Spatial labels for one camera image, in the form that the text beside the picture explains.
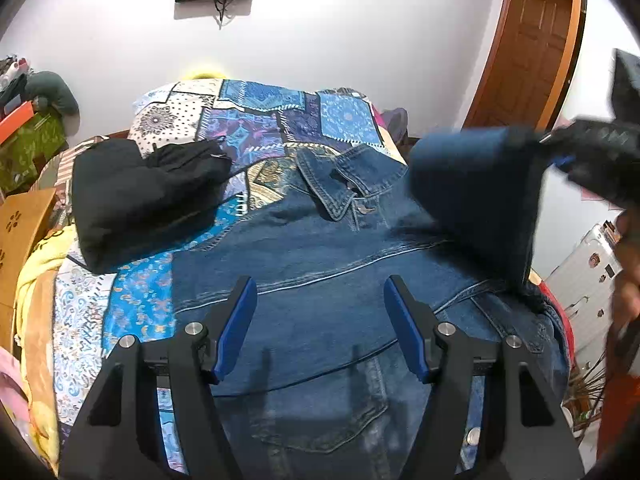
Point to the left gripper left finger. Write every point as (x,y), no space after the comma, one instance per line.
(117,433)

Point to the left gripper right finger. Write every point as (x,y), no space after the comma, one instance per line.
(490,413)

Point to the blue denim jacket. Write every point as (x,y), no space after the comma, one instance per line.
(321,389)

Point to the person's right hand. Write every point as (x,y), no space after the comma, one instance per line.
(627,248)

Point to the wooden door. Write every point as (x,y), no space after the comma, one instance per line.
(530,64)

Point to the yellow printed cloth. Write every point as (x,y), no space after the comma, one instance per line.
(47,255)

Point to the grey purple backpack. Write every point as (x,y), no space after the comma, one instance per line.
(396,123)

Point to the black folded garment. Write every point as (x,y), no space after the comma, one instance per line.
(127,206)

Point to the striped cloth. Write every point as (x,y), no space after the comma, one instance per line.
(57,173)

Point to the orange box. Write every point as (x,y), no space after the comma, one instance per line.
(15,120)

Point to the blue patchwork bedspread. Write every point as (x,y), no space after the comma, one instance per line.
(260,128)

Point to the grey plush cushion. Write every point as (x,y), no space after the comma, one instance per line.
(48,90)

